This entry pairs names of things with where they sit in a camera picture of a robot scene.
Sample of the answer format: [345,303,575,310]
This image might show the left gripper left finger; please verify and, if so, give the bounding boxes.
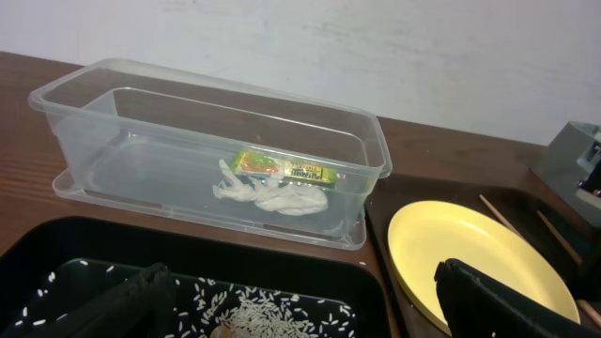
[8,262,177,337]

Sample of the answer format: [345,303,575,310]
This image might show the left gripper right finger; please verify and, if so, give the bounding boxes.
[435,258,600,338]

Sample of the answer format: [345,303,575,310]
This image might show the rice grains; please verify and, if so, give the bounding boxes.
[2,259,359,338]

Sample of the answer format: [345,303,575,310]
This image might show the wooden chopstick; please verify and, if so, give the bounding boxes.
[479,194,525,239]
[536,210,601,327]

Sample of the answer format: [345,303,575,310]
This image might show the white tissue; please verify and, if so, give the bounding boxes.
[212,160,329,216]

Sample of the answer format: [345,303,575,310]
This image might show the green snack wrapper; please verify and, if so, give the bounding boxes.
[229,148,339,188]

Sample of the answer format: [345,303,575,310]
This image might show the black plastic waste tray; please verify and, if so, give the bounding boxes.
[1,217,393,337]

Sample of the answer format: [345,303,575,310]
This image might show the grey plastic dishwasher rack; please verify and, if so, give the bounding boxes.
[531,121,600,227]

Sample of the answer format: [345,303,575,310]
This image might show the clear plastic waste bin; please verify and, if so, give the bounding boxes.
[28,58,393,250]

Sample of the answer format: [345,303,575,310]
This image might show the yellow round plate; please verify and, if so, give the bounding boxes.
[388,201,580,334]

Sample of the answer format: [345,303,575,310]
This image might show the brown serving tray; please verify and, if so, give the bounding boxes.
[365,174,600,338]

